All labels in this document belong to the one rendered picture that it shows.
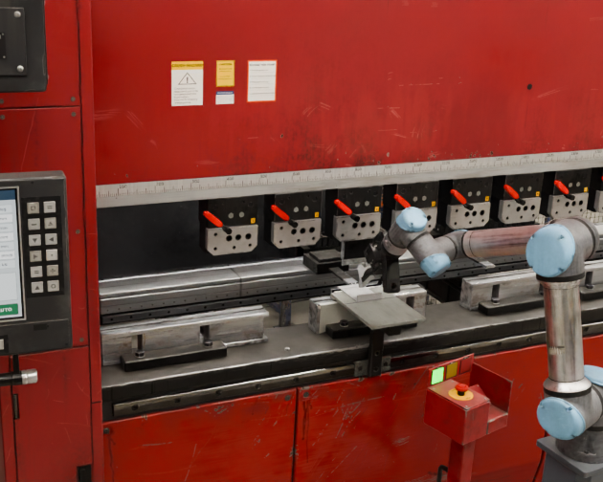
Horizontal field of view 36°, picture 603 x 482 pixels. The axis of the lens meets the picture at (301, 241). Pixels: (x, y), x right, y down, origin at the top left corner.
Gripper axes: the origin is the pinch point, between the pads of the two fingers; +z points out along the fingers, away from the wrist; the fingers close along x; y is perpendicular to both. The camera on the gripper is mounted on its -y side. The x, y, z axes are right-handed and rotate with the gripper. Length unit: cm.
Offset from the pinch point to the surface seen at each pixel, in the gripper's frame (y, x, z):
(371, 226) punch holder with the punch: 15.7, -2.6, -8.4
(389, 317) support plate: -12.9, 0.7, -4.6
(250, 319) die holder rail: 0.2, 35.5, 12.5
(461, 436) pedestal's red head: -49, -14, 6
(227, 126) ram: 37, 44, -33
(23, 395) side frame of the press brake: -18, 104, -1
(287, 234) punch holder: 15.6, 25.4, -8.8
